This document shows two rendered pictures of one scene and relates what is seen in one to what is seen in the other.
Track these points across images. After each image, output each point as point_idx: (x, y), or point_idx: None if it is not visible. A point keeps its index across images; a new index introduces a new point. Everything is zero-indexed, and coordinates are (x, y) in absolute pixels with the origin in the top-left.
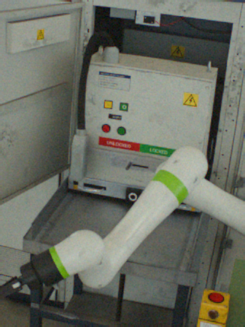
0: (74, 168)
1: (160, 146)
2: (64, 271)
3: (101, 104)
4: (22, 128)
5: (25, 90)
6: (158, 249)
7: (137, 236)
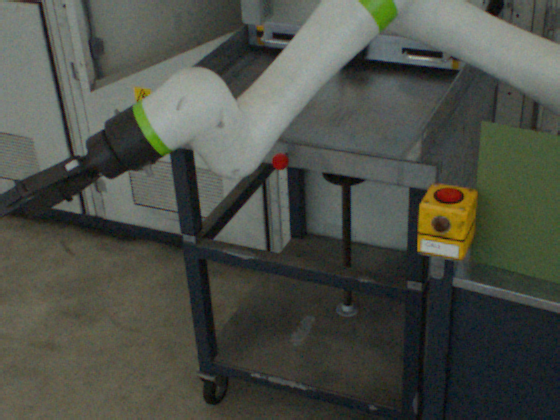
0: (247, 3)
1: None
2: (156, 139)
3: None
4: None
5: None
6: (377, 129)
7: (299, 83)
